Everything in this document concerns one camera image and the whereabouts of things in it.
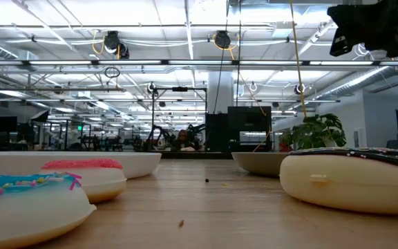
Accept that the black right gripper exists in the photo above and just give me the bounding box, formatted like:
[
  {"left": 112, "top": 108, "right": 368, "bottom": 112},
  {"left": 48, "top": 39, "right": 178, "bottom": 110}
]
[{"left": 326, "top": 0, "right": 398, "bottom": 62}]

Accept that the large chocolate sprinkled donut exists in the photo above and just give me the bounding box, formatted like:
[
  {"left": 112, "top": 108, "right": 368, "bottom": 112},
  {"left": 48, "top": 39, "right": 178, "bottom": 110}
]
[{"left": 279, "top": 147, "right": 398, "bottom": 216}]

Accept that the small red frosted donut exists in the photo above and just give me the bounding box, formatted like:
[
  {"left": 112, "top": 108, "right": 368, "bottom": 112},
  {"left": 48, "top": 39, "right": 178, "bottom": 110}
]
[{"left": 39, "top": 158, "right": 128, "bottom": 204}]

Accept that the small blue sprinkled donut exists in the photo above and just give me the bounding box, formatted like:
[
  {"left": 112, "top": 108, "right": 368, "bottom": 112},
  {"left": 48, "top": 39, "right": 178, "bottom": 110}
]
[{"left": 0, "top": 172, "right": 97, "bottom": 249}]

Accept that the green potted plant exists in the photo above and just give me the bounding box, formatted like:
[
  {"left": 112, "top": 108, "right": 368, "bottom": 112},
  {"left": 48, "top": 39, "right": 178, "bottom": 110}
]
[{"left": 278, "top": 113, "right": 348, "bottom": 152}]

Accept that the black cabinet with window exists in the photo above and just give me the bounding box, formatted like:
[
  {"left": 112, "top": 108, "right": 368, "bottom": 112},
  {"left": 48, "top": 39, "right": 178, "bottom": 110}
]
[{"left": 227, "top": 106, "right": 273, "bottom": 152}]

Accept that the grey round plate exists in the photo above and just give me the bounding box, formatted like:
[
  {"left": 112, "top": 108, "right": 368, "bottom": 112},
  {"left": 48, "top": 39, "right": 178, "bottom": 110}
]
[{"left": 231, "top": 151, "right": 290, "bottom": 178}]

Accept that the short black cabinet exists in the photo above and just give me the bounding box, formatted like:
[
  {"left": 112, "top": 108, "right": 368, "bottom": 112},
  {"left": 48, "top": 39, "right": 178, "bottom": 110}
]
[{"left": 205, "top": 113, "right": 229, "bottom": 152}]

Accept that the person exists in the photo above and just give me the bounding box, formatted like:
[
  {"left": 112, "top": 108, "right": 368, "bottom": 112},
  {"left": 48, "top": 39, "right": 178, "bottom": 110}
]
[{"left": 171, "top": 129, "right": 197, "bottom": 152}]

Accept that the white round plate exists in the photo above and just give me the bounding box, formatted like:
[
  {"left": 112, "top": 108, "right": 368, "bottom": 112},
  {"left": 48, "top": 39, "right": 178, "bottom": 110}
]
[{"left": 0, "top": 151, "right": 162, "bottom": 180}]

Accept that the dark computer monitor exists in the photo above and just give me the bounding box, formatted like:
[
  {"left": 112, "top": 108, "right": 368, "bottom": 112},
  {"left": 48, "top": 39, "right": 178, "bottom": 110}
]
[{"left": 0, "top": 116, "right": 18, "bottom": 133}]

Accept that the silver ventilation duct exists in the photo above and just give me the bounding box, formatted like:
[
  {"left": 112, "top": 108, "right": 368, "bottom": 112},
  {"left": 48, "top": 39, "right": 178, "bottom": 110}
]
[{"left": 314, "top": 65, "right": 398, "bottom": 102}]

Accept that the yellow hanging cable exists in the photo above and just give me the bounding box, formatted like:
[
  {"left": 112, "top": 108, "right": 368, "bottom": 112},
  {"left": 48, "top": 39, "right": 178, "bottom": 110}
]
[{"left": 290, "top": 0, "right": 308, "bottom": 118}]

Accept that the black ceiling cable reel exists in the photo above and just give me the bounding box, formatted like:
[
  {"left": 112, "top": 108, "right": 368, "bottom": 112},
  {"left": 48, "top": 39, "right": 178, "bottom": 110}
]
[
  {"left": 212, "top": 30, "right": 238, "bottom": 51},
  {"left": 104, "top": 30, "right": 130, "bottom": 59}
]

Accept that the distant black rig frame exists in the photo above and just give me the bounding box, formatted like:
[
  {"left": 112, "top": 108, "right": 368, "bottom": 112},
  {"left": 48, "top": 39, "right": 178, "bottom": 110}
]
[{"left": 151, "top": 86, "right": 208, "bottom": 152}]

